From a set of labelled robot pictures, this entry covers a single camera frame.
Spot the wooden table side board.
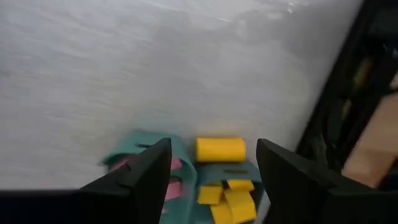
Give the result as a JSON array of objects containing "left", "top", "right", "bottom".
[{"left": 340, "top": 93, "right": 398, "bottom": 189}]

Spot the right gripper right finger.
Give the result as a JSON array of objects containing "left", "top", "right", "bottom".
[{"left": 256, "top": 138, "right": 398, "bottom": 224}]

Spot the dark teal plastic bin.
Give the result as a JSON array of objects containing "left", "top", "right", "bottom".
[{"left": 189, "top": 161, "right": 265, "bottom": 224}]

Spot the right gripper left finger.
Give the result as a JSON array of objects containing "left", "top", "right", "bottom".
[{"left": 79, "top": 138, "right": 173, "bottom": 224}]

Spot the yellow wooden block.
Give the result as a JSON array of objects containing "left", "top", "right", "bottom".
[
  {"left": 195, "top": 138, "right": 247, "bottom": 163},
  {"left": 223, "top": 189, "right": 257, "bottom": 224}
]

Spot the yellow cube block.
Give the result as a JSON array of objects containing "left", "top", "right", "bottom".
[
  {"left": 210, "top": 203, "right": 234, "bottom": 224},
  {"left": 226, "top": 179, "right": 255, "bottom": 192},
  {"left": 197, "top": 185, "right": 224, "bottom": 205}
]

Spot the pink wooden block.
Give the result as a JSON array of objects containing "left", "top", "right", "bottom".
[
  {"left": 108, "top": 154, "right": 137, "bottom": 171},
  {"left": 164, "top": 179, "right": 183, "bottom": 200},
  {"left": 170, "top": 157, "right": 183, "bottom": 171}
]

